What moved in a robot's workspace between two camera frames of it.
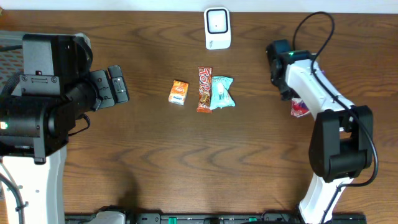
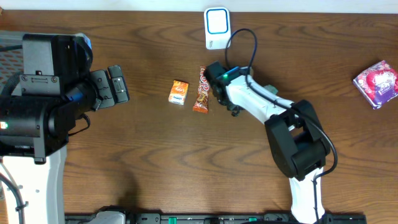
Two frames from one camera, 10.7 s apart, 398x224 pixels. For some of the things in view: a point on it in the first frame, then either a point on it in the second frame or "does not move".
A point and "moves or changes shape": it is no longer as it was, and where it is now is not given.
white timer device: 217,28 does not move
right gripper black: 288,95 -> 232,109
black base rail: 270,218 does not move
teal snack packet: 221,97 moves or changes shape
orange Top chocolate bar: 204,73 moves or changes shape
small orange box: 178,93 does not move
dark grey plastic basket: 11,57 does not move
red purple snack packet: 298,107 moves or changes shape
